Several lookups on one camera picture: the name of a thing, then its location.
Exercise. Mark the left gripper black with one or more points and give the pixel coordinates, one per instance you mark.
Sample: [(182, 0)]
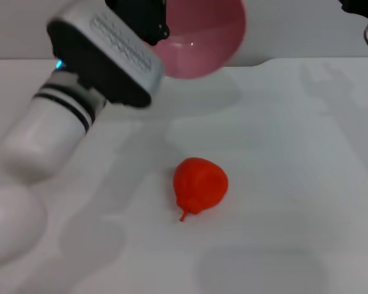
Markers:
[(141, 18)]

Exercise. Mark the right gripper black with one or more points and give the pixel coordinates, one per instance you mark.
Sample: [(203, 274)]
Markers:
[(360, 7)]

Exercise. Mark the pink plastic bowl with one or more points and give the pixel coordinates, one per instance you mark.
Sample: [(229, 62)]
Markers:
[(199, 49)]

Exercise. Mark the orange toy fruit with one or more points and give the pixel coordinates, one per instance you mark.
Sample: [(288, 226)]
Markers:
[(200, 186)]

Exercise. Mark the left wrist camera housing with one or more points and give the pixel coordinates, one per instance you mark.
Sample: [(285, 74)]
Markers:
[(110, 61)]

